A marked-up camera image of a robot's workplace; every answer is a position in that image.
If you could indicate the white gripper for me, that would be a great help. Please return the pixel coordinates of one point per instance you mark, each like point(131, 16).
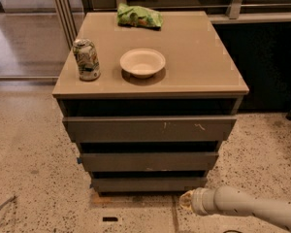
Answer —
point(200, 201)

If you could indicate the grey bottom drawer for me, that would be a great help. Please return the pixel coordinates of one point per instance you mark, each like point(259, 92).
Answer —
point(147, 184)

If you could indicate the grey drawer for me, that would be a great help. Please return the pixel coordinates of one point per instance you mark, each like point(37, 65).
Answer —
point(137, 129)
point(148, 161)
point(147, 184)

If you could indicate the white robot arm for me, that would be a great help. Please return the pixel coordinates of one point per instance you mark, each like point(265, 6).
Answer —
point(229, 201)

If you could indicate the grey middle drawer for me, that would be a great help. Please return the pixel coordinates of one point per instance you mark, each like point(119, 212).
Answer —
point(148, 161)

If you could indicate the grey drawer cabinet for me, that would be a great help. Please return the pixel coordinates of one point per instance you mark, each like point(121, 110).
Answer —
point(199, 79)

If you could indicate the grey top drawer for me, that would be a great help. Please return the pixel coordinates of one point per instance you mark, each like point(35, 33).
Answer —
point(137, 129)

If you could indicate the white paper bowl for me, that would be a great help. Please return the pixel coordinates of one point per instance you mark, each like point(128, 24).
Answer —
point(142, 63)

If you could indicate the crumpled drink can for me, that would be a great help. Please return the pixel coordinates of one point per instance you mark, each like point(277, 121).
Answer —
point(87, 59)

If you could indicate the green chip bag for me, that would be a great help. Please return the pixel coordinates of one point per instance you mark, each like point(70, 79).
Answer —
point(138, 16)

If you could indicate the metal window frame post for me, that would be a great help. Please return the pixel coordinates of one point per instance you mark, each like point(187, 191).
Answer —
point(66, 20)

